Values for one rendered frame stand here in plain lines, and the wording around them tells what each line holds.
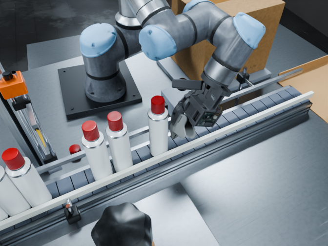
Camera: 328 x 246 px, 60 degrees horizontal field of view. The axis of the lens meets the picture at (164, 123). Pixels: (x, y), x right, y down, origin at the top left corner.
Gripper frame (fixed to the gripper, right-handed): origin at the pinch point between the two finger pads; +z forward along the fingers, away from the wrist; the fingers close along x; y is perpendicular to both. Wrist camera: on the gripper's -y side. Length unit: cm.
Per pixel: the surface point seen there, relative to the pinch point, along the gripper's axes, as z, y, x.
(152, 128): -2.6, 1.4, -9.7
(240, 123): -8.5, 4.6, 18.6
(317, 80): -25, -5, 63
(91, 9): 59, -276, 86
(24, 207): 22.6, 2.3, -34.9
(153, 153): 6.4, 1.4, -4.5
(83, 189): 15.5, 4.4, -23.0
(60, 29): 80, -248, 50
